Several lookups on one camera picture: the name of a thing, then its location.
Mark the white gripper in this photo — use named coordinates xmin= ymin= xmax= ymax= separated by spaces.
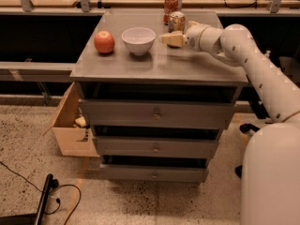
xmin=160 ymin=21 xmax=219 ymax=52

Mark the orange soda can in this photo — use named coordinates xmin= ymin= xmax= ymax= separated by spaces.
xmin=168 ymin=11 xmax=186 ymax=33

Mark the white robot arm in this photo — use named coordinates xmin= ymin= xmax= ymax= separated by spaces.
xmin=159 ymin=22 xmax=300 ymax=225

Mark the red soda can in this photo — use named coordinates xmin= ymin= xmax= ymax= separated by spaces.
xmin=163 ymin=0 xmax=178 ymax=24

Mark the white ceramic bowl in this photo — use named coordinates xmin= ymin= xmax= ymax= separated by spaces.
xmin=121 ymin=27 xmax=156 ymax=55

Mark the red apple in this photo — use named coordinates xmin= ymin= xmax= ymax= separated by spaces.
xmin=94 ymin=31 xmax=115 ymax=53

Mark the grey drawer cabinet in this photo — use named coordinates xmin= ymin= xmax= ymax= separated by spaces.
xmin=71 ymin=9 xmax=248 ymax=170

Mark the grey top drawer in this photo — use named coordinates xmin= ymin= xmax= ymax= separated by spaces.
xmin=79 ymin=99 xmax=233 ymax=129

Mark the grey drawer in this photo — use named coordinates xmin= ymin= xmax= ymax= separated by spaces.
xmin=95 ymin=137 xmax=218 ymax=158
xmin=100 ymin=164 xmax=208 ymax=183
xmin=79 ymin=99 xmax=233 ymax=129

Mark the grey middle drawer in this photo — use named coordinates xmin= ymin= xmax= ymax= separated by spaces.
xmin=95 ymin=137 xmax=218 ymax=158

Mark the grey bottom drawer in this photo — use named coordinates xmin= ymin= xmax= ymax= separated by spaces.
xmin=100 ymin=164 xmax=208 ymax=183

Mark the open cardboard box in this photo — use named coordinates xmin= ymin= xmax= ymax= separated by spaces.
xmin=43 ymin=83 xmax=98 ymax=158

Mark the black stand base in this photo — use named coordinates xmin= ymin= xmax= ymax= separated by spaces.
xmin=0 ymin=173 xmax=60 ymax=225

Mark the black floor cable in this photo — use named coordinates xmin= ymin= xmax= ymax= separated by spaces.
xmin=0 ymin=160 xmax=83 ymax=225

